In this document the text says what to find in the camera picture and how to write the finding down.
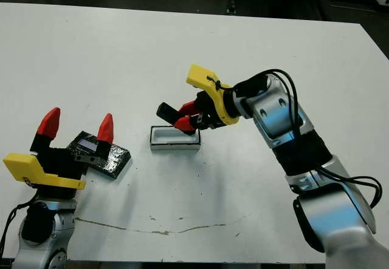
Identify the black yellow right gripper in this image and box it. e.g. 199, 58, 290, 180
173, 64, 244, 135

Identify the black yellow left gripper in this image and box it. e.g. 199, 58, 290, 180
2, 107, 115, 200

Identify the small black camera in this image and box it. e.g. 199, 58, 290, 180
157, 101, 180, 127

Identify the black camera box lid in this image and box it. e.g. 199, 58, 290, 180
67, 131, 133, 180

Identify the white camera box base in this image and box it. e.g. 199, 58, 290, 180
150, 125, 201, 152

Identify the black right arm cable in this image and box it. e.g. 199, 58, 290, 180
263, 68, 384, 209

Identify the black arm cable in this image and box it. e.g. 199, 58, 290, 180
0, 192, 40, 251
263, 68, 384, 209

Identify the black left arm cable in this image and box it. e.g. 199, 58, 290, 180
0, 192, 40, 251

